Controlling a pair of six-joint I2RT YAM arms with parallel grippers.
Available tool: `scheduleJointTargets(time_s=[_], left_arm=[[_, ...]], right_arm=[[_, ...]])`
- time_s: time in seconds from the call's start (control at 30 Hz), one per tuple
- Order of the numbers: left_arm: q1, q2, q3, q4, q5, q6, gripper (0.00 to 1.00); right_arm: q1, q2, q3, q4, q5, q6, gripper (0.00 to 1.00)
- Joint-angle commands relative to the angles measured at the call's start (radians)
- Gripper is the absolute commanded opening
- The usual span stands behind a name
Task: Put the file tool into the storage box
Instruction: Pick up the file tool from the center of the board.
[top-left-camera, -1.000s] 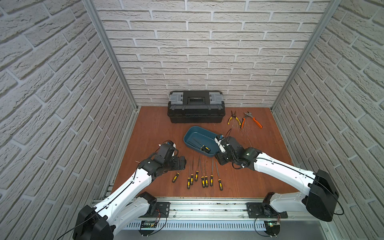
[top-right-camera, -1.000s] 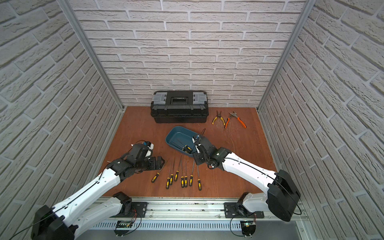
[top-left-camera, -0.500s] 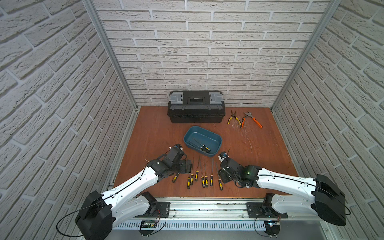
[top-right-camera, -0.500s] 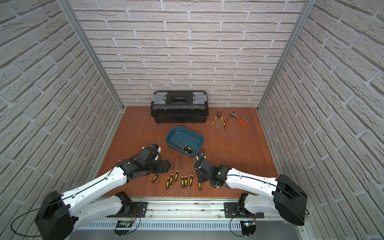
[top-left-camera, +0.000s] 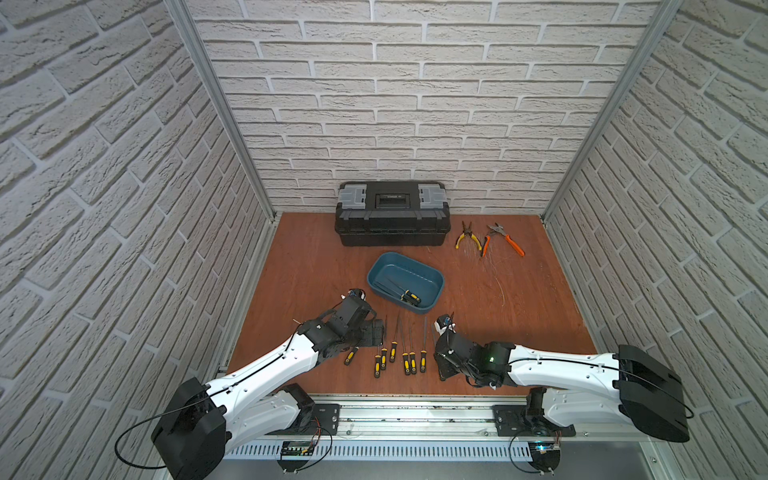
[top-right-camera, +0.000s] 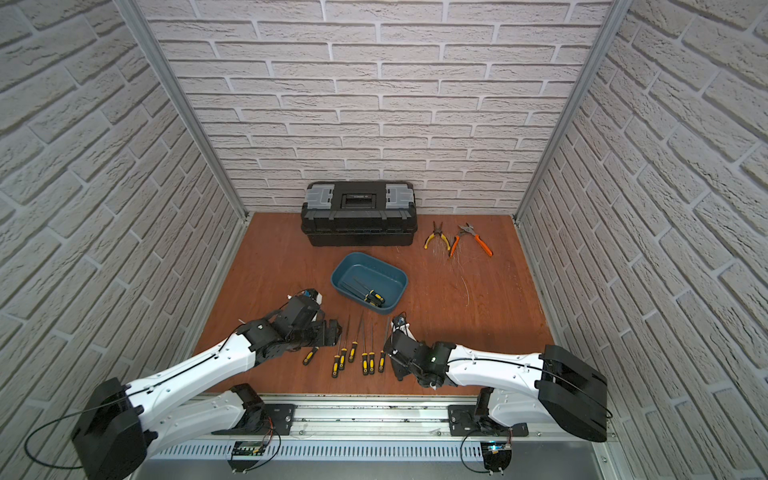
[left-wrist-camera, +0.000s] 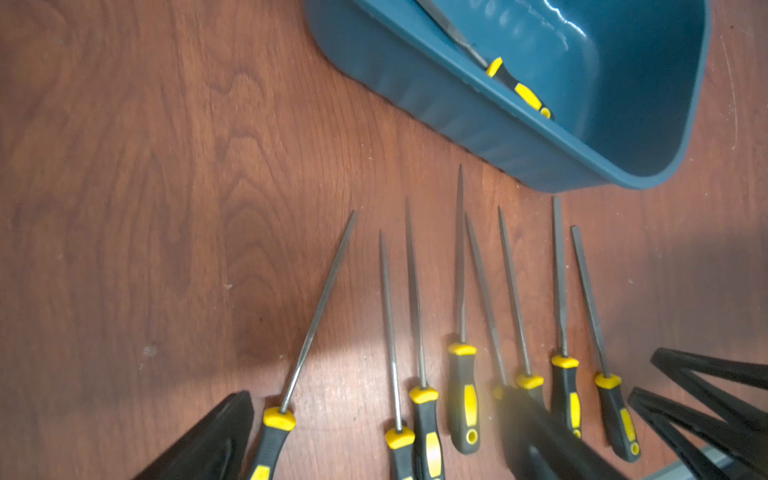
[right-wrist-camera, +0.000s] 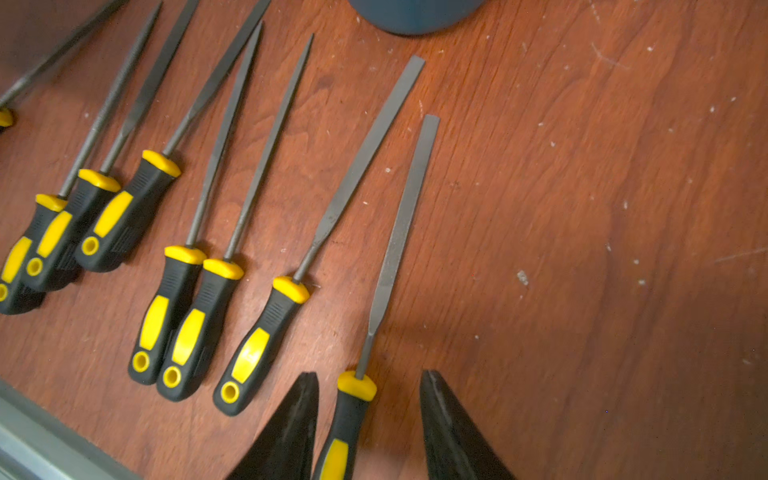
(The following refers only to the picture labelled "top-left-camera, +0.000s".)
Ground file tool ten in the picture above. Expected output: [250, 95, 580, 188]
[380, 282, 403, 301]

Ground file tool seven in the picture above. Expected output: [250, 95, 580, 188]
[419, 316, 428, 374]

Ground file tool eleven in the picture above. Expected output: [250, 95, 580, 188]
[387, 278, 422, 306]

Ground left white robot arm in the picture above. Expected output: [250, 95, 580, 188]
[151, 289, 383, 479]

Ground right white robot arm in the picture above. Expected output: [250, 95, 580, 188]
[434, 324, 693, 443]

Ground file tool one leftmost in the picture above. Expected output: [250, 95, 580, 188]
[344, 346, 359, 366]

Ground file tool three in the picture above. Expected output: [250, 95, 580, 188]
[380, 317, 388, 372]

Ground file tool four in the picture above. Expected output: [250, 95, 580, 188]
[389, 313, 401, 364]

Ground file tool five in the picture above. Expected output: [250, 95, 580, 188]
[402, 328, 411, 376]

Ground teal plastic storage bin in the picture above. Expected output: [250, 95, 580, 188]
[367, 252, 445, 315]

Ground file tool six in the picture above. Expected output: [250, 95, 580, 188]
[408, 326, 417, 375]

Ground right controller board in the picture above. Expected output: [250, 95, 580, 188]
[528, 442, 561, 475]

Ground controller board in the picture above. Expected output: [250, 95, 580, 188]
[277, 441, 316, 473]
[528, 442, 561, 475]

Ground black plastic toolbox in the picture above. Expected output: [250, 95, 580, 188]
[334, 180, 451, 247]

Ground left controller board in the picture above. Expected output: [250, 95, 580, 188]
[277, 441, 316, 473]

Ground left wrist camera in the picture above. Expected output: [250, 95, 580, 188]
[347, 288, 366, 301]

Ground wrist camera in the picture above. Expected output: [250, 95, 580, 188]
[347, 288, 366, 301]
[434, 314, 456, 336]

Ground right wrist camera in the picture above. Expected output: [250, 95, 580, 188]
[434, 314, 456, 336]

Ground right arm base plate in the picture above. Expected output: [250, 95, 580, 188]
[491, 405, 576, 438]

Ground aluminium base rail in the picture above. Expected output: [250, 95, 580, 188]
[239, 394, 652, 444]

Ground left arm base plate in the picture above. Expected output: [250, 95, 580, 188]
[286, 403, 341, 435]

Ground yellow handled pliers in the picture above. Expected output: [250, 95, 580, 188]
[454, 221, 483, 252]

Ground orange handled pliers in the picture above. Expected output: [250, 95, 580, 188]
[481, 222, 525, 258]

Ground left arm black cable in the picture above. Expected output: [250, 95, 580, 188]
[113, 383, 235, 470]

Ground left aluminium corner post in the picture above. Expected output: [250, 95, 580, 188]
[166, 0, 277, 223]

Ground aluminium corner post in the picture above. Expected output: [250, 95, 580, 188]
[541, 0, 683, 227]
[166, 0, 277, 223]

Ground right aluminium corner post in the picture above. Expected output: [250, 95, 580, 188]
[541, 0, 683, 227]

